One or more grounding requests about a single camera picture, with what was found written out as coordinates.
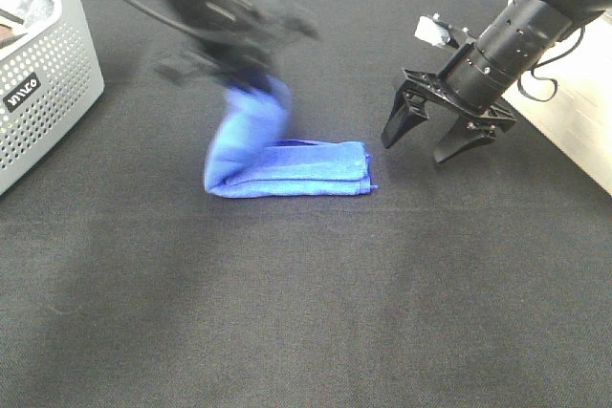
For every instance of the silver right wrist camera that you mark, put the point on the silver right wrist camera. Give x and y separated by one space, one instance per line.
437 33

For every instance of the white plastic storage bin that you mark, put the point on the white plastic storage bin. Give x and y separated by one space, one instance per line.
572 102

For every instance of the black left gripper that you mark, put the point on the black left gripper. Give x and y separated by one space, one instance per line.
183 66

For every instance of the grey cloth in basket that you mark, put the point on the grey cloth in basket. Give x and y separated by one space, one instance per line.
25 13

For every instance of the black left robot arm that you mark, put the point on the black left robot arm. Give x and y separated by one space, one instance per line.
238 39

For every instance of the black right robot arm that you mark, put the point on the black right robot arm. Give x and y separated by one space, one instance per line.
525 30

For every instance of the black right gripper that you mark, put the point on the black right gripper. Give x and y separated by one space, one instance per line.
466 87

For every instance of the blue microfibre towel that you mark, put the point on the blue microfibre towel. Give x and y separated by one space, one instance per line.
248 158

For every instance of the grey perforated laundry basket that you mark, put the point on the grey perforated laundry basket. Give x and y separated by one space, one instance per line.
49 79

